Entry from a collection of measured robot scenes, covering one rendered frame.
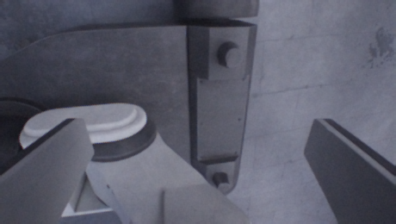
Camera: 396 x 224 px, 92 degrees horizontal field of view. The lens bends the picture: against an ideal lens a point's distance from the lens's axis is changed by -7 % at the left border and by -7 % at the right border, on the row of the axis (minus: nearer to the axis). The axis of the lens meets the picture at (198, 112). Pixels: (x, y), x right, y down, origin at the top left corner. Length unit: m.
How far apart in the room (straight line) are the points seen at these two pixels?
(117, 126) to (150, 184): 0.11
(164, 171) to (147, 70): 0.24
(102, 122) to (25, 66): 0.23
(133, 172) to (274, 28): 0.58
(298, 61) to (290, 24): 0.13
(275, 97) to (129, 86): 0.53
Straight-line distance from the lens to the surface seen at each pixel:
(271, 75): 0.75
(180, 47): 0.46
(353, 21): 0.90
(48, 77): 0.52
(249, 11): 0.47
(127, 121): 0.36
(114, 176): 0.33
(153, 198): 0.29
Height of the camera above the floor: 0.61
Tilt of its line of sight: 59 degrees down
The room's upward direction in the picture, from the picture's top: 159 degrees clockwise
